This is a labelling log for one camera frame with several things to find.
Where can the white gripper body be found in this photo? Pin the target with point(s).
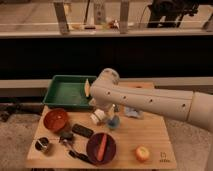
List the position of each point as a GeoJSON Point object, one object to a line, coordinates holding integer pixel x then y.
{"type": "Point", "coordinates": [98, 117]}

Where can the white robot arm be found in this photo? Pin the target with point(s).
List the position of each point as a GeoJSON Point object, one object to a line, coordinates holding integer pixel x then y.
{"type": "Point", "coordinates": [195, 108]}

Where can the blue paper cup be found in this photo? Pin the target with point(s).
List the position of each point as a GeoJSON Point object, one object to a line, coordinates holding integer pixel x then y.
{"type": "Point", "coordinates": [114, 122]}

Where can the black rectangular block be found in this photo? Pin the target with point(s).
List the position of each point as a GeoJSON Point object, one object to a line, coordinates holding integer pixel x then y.
{"type": "Point", "coordinates": [83, 131]}

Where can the orange carrot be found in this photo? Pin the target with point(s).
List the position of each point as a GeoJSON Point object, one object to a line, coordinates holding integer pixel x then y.
{"type": "Point", "coordinates": [102, 146]}

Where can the dark purple plate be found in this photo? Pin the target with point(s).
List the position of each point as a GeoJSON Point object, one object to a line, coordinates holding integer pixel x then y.
{"type": "Point", "coordinates": [92, 148]}

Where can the light blue crumpled cloth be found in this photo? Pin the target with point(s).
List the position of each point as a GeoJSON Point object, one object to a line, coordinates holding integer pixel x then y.
{"type": "Point", "coordinates": [131, 112]}

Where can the wooden table board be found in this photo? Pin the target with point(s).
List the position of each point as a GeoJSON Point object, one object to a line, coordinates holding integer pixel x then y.
{"type": "Point", "coordinates": [150, 132]}

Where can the green plastic tray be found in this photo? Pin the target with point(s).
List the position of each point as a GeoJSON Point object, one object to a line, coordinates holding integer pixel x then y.
{"type": "Point", "coordinates": [67, 91]}

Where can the red-orange bowl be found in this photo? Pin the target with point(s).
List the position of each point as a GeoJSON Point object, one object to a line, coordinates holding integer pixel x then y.
{"type": "Point", "coordinates": [56, 119]}

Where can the red yellow apple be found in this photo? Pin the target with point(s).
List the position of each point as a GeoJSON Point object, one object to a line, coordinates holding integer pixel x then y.
{"type": "Point", "coordinates": [142, 153]}

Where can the black tripod equipment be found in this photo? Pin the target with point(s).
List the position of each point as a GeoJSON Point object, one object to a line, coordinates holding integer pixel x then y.
{"type": "Point", "coordinates": [170, 13]}

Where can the black handled fork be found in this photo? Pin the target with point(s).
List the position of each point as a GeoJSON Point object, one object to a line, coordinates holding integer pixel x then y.
{"type": "Point", "coordinates": [67, 139]}

